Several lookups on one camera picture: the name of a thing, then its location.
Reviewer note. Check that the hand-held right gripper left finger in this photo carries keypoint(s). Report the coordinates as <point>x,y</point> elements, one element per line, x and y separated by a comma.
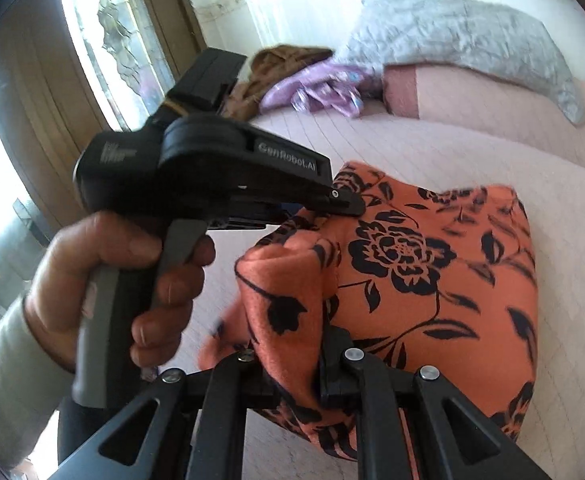
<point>255,385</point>

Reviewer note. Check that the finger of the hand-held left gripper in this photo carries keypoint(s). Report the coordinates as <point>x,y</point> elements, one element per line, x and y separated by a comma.
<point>322,199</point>

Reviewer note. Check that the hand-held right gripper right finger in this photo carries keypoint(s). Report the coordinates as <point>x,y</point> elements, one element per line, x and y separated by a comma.
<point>337,375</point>

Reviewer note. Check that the orange black floral garment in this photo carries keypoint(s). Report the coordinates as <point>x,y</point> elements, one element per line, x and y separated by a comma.
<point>422,285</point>

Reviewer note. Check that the person's left forearm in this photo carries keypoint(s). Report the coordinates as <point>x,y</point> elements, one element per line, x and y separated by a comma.
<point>12,385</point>

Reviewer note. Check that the person's left hand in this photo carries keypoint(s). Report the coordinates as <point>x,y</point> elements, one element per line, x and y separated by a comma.
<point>72,270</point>

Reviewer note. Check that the light quilted bed cover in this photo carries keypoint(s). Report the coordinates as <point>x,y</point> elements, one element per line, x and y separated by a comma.
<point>297,150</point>

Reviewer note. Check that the purple cloth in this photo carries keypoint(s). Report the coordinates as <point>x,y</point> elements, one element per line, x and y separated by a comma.
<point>317,91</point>

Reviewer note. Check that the brown cloth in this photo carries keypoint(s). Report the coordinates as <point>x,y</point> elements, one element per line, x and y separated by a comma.
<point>277,62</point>

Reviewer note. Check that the patterned glass pane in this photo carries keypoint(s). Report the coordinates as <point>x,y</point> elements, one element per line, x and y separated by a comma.
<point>115,35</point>

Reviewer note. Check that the pink pillow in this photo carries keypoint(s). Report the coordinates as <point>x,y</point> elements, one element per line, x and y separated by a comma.
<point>472,95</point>

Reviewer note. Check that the grey quilted blanket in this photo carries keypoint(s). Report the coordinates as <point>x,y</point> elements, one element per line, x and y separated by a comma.
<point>462,30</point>

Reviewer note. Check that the wooden window frame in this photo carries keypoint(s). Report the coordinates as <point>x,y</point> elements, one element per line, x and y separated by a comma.
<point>37,85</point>

